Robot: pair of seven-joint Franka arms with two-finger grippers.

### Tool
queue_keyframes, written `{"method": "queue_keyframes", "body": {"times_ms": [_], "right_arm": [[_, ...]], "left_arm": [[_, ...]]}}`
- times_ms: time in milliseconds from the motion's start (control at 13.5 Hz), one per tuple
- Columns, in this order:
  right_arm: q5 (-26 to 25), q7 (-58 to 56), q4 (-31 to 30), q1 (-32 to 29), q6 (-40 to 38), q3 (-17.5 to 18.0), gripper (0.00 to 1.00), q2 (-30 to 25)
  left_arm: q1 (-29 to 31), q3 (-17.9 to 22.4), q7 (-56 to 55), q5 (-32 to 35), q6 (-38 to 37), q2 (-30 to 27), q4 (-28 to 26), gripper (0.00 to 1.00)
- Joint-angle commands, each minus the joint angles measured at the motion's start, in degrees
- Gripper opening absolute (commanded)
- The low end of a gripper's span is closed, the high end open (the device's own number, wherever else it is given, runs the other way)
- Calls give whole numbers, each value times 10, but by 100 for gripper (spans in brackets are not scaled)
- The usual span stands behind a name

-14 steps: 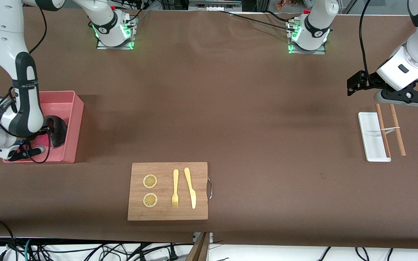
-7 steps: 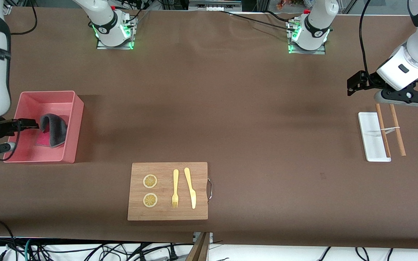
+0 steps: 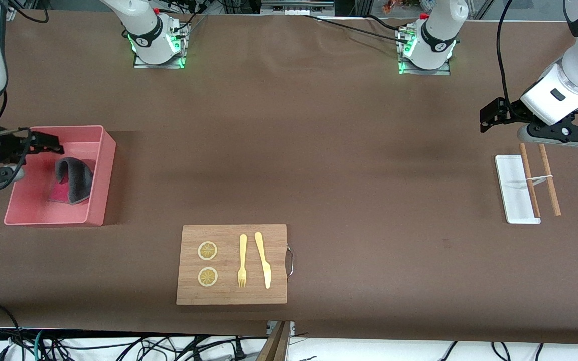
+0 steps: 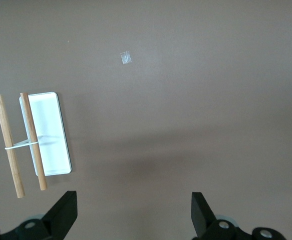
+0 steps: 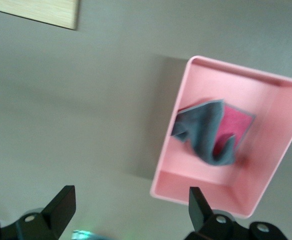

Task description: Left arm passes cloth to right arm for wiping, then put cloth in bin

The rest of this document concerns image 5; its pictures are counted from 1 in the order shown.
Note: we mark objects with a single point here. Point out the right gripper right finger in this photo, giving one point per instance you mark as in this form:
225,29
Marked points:
200,215

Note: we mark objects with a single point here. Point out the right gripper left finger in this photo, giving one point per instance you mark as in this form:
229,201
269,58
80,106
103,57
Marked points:
60,210

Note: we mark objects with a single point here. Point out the grey and red cloth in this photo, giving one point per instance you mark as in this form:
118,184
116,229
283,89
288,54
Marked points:
200,130

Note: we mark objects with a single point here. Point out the pink plastic bin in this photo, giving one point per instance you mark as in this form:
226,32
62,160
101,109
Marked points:
261,120

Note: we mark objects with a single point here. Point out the wooden cutting board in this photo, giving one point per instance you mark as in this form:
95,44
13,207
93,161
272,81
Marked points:
35,10

